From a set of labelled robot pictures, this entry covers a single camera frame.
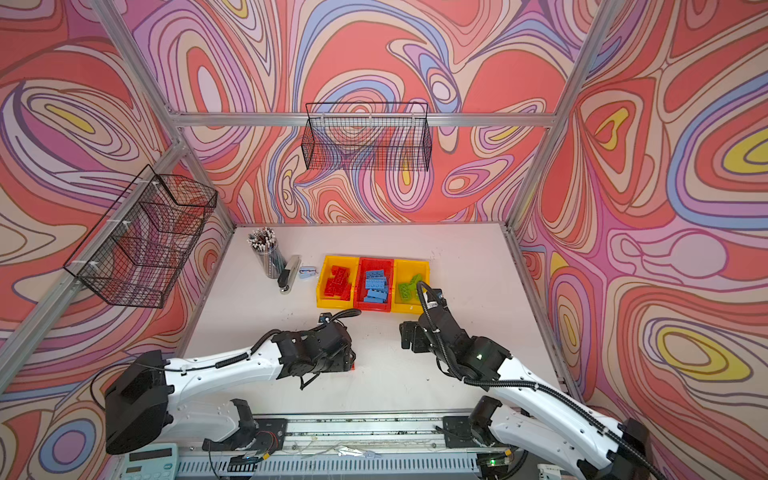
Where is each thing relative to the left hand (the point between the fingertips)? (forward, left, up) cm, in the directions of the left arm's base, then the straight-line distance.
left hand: (347, 359), depth 82 cm
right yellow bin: (+30, -18, -2) cm, 35 cm away
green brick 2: (+26, -21, 0) cm, 34 cm away
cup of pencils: (+31, +27, +13) cm, 43 cm away
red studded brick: (+30, +5, -1) cm, 30 cm away
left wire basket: (+16, +48, +29) cm, 58 cm away
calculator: (-23, +43, -1) cm, 48 cm away
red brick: (+25, +8, -2) cm, 26 cm away
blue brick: (+30, -7, -1) cm, 31 cm away
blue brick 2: (+26, -7, -1) cm, 27 cm away
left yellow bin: (+19, +6, -2) cm, 20 cm away
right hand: (+4, -19, +9) cm, 21 cm away
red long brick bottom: (-2, -2, -1) cm, 3 cm away
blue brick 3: (+20, -7, -1) cm, 21 cm away
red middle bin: (+36, -5, -3) cm, 36 cm away
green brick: (+24, -17, -2) cm, 29 cm away
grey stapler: (+29, +23, 0) cm, 37 cm away
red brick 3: (+26, +3, 0) cm, 26 cm away
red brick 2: (+23, +3, -1) cm, 23 cm away
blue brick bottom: (+22, -8, 0) cm, 23 cm away
